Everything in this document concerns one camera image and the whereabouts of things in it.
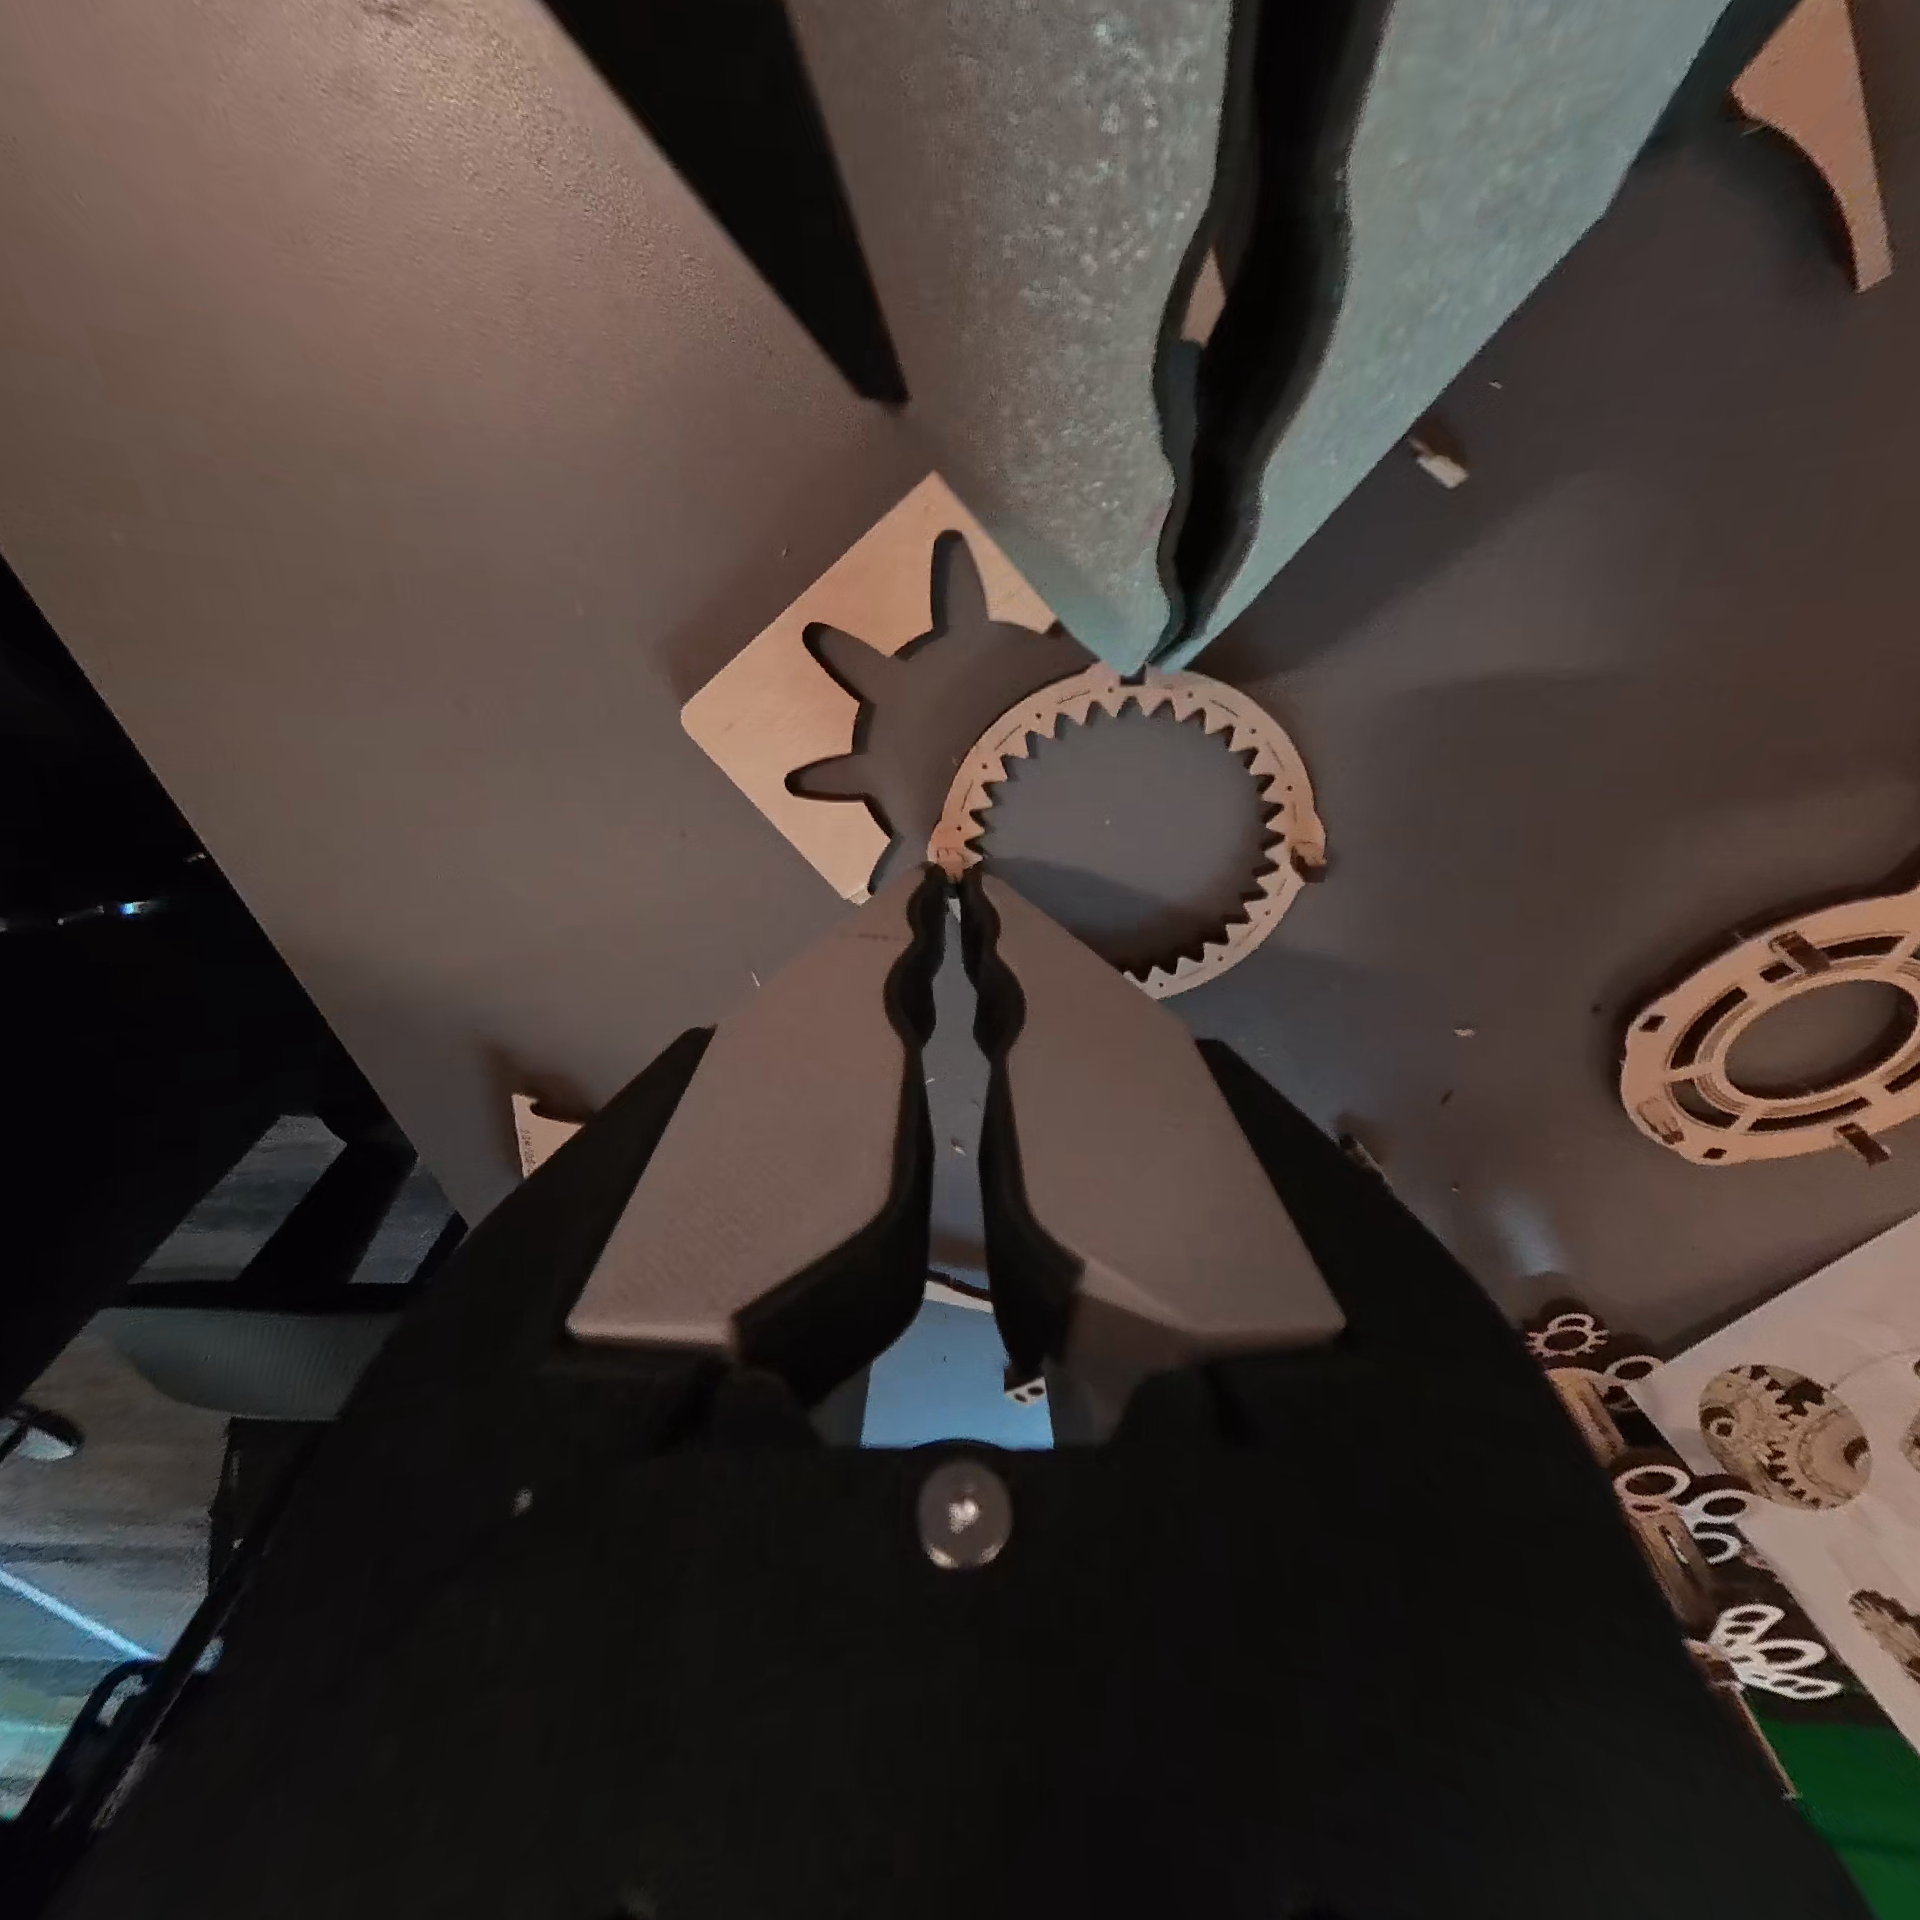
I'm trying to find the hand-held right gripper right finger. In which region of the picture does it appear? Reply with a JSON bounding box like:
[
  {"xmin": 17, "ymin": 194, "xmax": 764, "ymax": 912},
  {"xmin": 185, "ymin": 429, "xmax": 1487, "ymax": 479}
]
[{"xmin": 962, "ymin": 869, "xmax": 1346, "ymax": 1444}]

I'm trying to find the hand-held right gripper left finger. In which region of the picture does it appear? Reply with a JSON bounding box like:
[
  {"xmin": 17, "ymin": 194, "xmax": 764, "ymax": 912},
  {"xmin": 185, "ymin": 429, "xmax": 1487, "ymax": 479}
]
[{"xmin": 566, "ymin": 869, "xmax": 957, "ymax": 1416}]

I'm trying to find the round wooden frame with handle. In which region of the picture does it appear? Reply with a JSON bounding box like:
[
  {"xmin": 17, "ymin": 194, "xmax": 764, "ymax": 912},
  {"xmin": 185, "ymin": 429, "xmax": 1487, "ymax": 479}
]
[{"xmin": 1618, "ymin": 885, "xmax": 1920, "ymax": 1174}]

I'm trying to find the triangular wooden offcut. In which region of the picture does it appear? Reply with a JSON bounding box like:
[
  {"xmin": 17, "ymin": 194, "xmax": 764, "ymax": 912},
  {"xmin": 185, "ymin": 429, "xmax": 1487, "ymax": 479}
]
[{"xmin": 1733, "ymin": 0, "xmax": 1899, "ymax": 294}]

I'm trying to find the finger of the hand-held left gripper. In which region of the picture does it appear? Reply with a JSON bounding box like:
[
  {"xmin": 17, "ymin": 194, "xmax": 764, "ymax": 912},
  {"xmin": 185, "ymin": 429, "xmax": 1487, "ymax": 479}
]
[
  {"xmin": 1153, "ymin": 0, "xmax": 1752, "ymax": 672},
  {"xmin": 787, "ymin": 0, "xmax": 1256, "ymax": 678}
]

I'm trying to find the wooden internal gear ring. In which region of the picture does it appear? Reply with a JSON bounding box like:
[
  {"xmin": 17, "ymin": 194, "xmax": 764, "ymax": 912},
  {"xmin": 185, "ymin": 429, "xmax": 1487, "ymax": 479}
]
[{"xmin": 926, "ymin": 665, "xmax": 1329, "ymax": 998}]

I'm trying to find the black office chair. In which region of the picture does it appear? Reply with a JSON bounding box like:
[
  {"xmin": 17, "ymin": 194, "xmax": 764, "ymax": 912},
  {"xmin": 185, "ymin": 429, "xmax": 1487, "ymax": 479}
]
[{"xmin": 106, "ymin": 1296, "xmax": 394, "ymax": 1422}]

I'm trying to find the square wooden offcut gear cutout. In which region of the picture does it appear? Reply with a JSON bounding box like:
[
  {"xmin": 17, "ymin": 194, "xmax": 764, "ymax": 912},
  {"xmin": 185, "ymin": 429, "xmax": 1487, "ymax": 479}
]
[{"xmin": 683, "ymin": 471, "xmax": 1083, "ymax": 902}]

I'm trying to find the wooden model with loop arms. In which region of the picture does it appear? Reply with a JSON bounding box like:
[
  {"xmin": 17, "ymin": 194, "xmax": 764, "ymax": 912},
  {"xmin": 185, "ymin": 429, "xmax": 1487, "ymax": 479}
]
[{"xmin": 1523, "ymin": 1302, "xmax": 1847, "ymax": 1705}]

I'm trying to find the long wooden offcut sheet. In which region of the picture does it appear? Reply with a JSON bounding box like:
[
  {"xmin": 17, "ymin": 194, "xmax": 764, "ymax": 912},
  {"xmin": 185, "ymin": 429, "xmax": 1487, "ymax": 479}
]
[{"xmin": 508, "ymin": 1092, "xmax": 593, "ymax": 1178}]

